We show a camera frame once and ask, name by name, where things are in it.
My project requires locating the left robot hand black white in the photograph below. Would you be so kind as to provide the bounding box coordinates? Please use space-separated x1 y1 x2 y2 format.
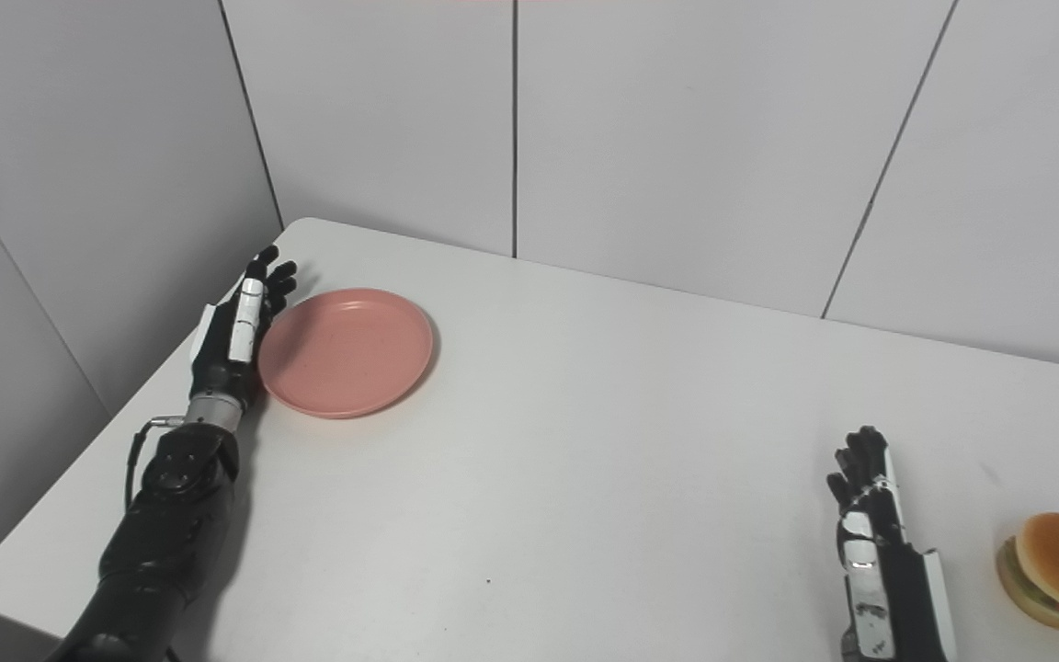
188 245 298 411

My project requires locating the pink round plate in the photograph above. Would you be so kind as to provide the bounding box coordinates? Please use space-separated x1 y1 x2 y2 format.
257 288 436 420

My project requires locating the toy hamburger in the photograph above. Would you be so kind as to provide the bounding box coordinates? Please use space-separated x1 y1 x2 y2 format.
996 512 1059 632

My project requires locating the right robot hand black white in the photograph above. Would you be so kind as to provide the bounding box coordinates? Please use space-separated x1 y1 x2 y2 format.
826 426 959 662

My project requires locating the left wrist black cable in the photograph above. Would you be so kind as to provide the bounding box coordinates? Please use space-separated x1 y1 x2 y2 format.
125 416 187 511

